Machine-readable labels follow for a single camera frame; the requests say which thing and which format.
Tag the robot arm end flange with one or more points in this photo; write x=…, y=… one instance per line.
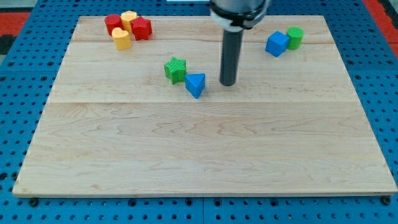
x=237, y=15

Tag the blue triangle block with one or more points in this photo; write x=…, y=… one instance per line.
x=195, y=84

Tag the green star block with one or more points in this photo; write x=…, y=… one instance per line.
x=175, y=70

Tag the red star block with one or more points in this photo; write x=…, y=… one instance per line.
x=141, y=28

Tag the blue cube block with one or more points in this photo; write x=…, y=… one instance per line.
x=277, y=43

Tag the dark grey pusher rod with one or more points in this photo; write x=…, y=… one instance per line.
x=231, y=48

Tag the wooden board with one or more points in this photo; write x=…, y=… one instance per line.
x=115, y=127

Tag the yellow heart block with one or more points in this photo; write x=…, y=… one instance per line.
x=121, y=39

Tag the green cylinder block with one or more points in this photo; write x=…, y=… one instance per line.
x=295, y=35

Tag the red cylinder block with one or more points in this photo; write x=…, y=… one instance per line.
x=113, y=21

